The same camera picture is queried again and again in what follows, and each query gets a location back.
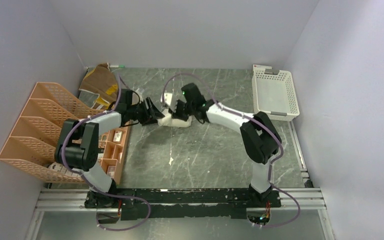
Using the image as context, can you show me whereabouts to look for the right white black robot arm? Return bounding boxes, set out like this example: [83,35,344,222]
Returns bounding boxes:
[161,83,282,207]

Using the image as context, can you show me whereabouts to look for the orange file organizer rack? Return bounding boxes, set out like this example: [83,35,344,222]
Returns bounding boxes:
[0,82,100,184]

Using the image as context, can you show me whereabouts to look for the brown yellow cloth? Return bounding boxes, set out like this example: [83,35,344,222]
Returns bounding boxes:
[79,62,119,110]

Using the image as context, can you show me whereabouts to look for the green tipped marker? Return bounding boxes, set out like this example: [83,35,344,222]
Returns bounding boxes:
[109,65,125,69]

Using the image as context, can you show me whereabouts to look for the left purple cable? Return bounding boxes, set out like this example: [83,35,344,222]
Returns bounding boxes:
[61,75,152,232]

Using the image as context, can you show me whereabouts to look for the white plastic basket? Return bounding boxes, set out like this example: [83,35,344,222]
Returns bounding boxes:
[251,64,300,122]

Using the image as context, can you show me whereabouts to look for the orange compartment tray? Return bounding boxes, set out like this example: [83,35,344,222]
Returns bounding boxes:
[98,126,131,185]

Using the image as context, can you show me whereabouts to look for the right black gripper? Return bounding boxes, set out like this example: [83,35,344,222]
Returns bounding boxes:
[168,98,195,122]

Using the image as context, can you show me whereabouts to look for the aluminium frame rails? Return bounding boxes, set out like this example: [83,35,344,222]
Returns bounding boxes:
[25,121,335,240]

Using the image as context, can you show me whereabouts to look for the white towel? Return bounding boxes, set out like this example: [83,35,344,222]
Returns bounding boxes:
[157,109,192,128]

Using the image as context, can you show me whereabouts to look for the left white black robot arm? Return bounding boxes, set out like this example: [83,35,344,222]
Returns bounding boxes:
[54,89,164,209]

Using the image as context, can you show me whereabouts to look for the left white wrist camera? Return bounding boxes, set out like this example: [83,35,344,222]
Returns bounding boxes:
[134,88,145,103]

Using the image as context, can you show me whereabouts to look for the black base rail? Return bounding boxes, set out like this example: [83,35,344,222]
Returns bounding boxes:
[84,187,281,221]

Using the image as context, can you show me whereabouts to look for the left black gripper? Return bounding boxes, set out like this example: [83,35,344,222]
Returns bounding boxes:
[127,97,165,127]

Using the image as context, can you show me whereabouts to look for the purple cable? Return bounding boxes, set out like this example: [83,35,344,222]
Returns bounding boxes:
[61,75,152,232]
[162,72,302,229]

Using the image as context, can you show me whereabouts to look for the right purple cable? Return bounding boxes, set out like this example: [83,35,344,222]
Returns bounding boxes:
[162,72,302,229]

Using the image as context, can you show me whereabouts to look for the white patterned pouch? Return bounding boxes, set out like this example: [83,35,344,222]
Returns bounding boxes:
[48,162,80,178]

